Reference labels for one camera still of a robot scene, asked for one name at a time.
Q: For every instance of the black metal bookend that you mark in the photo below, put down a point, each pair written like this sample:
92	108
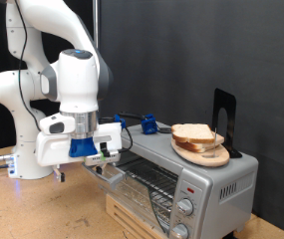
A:
219	103

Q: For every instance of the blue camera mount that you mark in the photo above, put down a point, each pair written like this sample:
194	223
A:
81	147

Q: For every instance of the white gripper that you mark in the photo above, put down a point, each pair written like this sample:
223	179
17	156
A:
53	149

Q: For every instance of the glass oven door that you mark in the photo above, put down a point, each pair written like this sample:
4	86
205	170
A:
113	181

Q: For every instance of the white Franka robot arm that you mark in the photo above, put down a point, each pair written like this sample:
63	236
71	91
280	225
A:
78	83

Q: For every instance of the silver oven knob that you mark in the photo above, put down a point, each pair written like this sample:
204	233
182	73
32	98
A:
180	231
185	207

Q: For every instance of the vertical metal pole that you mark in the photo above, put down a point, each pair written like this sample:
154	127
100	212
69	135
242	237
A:
96	20

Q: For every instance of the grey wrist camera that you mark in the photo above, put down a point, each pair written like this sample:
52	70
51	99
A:
95	160

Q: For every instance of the silver toaster oven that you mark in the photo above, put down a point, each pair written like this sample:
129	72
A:
214	186

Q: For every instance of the oval wooden board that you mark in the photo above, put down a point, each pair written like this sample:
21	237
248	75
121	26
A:
201	158

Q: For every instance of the blue spatula grip block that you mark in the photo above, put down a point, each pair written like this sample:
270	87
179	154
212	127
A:
149	126

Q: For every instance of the thin metal pin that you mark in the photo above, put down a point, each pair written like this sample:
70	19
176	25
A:
215	142

